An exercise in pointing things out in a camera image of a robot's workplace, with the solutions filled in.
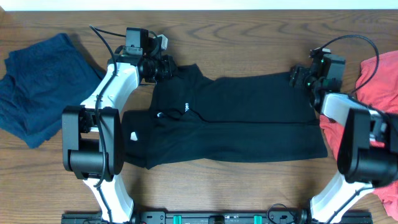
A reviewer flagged black t-shirt with logo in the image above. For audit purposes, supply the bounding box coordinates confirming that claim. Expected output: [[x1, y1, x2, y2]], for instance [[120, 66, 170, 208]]
[[122, 65, 328, 169]]

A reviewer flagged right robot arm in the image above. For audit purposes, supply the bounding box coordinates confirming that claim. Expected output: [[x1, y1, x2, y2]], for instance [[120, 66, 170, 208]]
[[289, 59, 397, 223]]

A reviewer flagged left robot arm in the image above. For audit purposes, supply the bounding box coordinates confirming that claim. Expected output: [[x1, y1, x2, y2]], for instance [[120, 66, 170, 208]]
[[62, 53, 177, 223]]

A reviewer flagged red t-shirt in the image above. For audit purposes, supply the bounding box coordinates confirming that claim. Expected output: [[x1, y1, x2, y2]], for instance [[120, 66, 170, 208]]
[[320, 51, 397, 220]]

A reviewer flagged folded navy blue garment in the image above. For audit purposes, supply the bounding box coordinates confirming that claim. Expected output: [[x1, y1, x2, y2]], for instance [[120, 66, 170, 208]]
[[1, 33, 104, 148]]

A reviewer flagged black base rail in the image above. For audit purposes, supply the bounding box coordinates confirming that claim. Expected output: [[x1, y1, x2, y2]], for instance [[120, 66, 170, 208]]
[[61, 207, 373, 224]]

